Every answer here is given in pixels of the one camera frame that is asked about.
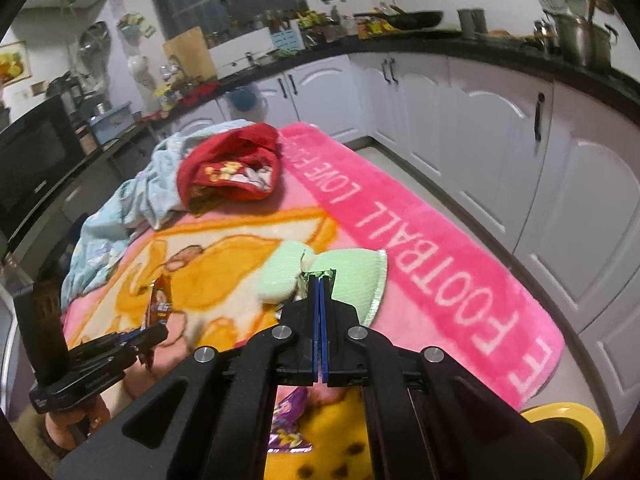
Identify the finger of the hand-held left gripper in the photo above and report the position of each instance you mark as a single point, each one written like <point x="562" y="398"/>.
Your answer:
<point x="152" y="335"/>
<point x="127" y="336"/>

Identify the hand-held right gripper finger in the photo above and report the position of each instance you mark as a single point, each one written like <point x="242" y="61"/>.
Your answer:
<point x="316" y="320"/>
<point x="325" y="320"/>

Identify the brown snack packet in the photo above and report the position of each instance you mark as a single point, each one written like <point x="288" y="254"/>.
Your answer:
<point x="160" y="300"/>

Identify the green snack wrapper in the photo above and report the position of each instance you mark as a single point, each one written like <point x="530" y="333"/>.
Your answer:
<point x="317" y="274"/>

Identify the green plastic bag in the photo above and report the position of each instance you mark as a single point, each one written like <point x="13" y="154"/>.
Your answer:
<point x="280" y="275"/>

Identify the purple snack wrapper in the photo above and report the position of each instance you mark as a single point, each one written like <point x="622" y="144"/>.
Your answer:
<point x="290" y="425"/>

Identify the yellow round bin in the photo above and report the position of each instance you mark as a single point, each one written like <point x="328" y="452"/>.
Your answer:
<point x="565" y="427"/>

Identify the person's left hand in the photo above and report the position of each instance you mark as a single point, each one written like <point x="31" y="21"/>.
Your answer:
<point x="100" y="412"/>

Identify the light blue patterned cloth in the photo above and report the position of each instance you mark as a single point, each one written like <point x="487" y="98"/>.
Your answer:
<point x="110" y="225"/>

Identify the pink printed blanket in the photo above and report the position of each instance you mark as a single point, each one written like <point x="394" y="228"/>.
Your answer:
<point x="425" y="240"/>

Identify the black microwave oven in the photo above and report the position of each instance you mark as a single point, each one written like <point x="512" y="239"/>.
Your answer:
<point x="35" y="160"/>

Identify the red embroidered cloth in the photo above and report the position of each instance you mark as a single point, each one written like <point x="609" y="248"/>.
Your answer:
<point x="235" y="150"/>

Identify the blue plastic basin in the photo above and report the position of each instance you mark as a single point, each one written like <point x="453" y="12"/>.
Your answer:
<point x="245" y="100"/>

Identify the white lower cabinets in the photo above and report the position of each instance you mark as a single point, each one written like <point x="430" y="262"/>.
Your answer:
<point x="500" y="135"/>

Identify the blue utensil holder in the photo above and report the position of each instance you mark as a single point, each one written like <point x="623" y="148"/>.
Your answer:
<point x="287" y="42"/>

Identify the wooden cutting board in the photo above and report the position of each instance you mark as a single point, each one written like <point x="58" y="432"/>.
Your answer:
<point x="190" y="52"/>

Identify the black kitchen countertop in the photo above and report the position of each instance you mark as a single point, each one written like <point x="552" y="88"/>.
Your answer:
<point x="400" y="42"/>

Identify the row of seasoning bottles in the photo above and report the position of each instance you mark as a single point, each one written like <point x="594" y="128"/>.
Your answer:
<point x="320" y="22"/>

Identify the stack of steel bowls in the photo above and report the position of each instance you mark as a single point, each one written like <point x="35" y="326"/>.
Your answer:
<point x="94" y="37"/>

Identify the black wok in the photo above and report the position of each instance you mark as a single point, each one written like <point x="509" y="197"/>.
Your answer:
<point x="410" y="20"/>

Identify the steel cup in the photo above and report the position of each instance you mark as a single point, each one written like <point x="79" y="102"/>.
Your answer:
<point x="472" y="22"/>

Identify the steel stock pot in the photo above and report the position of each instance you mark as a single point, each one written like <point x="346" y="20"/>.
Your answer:
<point x="575" y="40"/>

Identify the framed wall picture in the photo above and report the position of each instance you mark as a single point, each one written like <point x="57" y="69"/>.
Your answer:
<point x="14" y="64"/>

